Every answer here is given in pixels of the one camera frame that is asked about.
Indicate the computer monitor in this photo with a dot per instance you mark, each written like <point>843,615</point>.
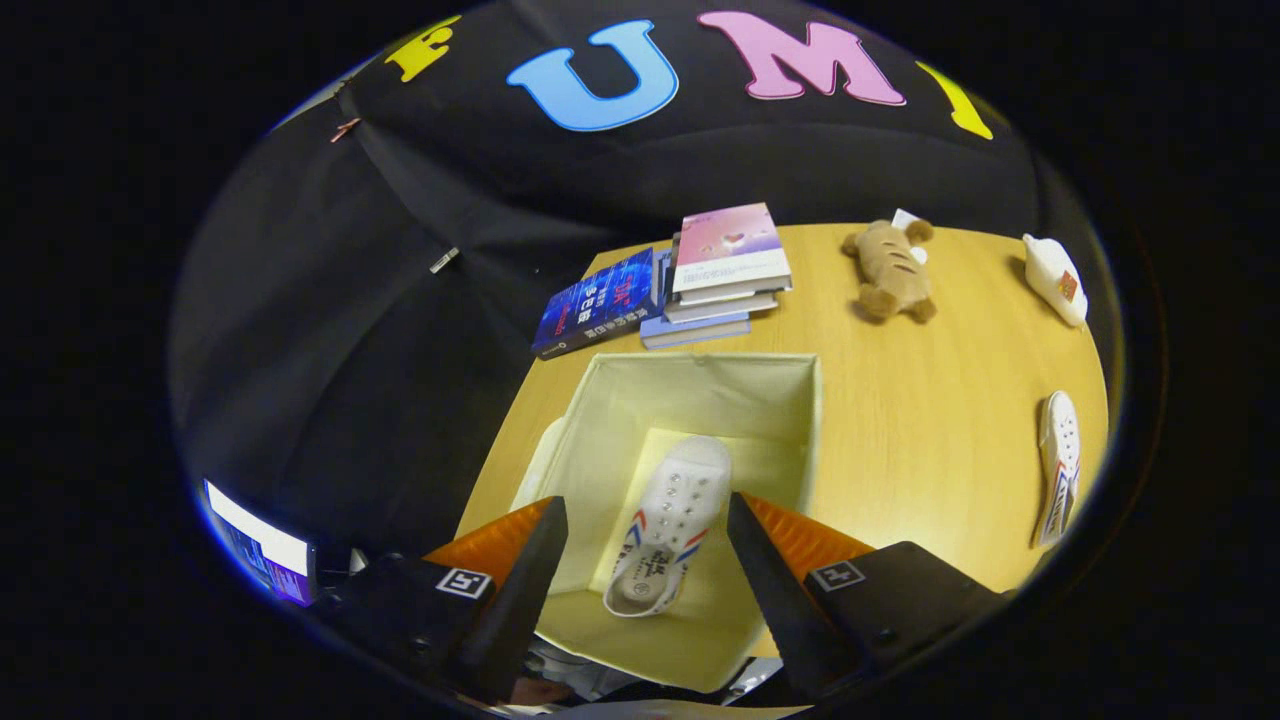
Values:
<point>265,545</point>

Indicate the light blue book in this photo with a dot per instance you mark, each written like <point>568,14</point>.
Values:
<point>695,330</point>

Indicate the white book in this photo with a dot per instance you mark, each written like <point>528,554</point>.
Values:
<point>735,292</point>

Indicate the green fabric storage box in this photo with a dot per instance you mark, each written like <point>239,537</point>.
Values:
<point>700,400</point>

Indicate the dark blue book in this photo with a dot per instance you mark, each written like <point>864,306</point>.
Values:
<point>595,305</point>

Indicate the brown plush toy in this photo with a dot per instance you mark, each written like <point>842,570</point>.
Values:
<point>890,270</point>

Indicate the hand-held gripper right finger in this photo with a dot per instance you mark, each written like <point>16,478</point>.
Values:
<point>775,600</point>

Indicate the grey book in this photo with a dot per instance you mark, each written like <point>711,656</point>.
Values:
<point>720,308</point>

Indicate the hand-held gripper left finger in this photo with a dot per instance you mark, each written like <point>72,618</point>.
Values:
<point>515,610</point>

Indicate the red clip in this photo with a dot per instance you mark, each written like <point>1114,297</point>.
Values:
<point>345,128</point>

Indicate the white canvas shoe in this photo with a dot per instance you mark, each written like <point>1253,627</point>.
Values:
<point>1060,450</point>
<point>675,500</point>

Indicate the pink cover book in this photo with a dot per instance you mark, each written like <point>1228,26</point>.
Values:
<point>730,245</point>

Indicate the silver clip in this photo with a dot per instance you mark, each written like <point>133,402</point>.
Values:
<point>444,260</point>

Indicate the white pouch with red label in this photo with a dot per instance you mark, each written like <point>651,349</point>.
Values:
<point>1055,280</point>

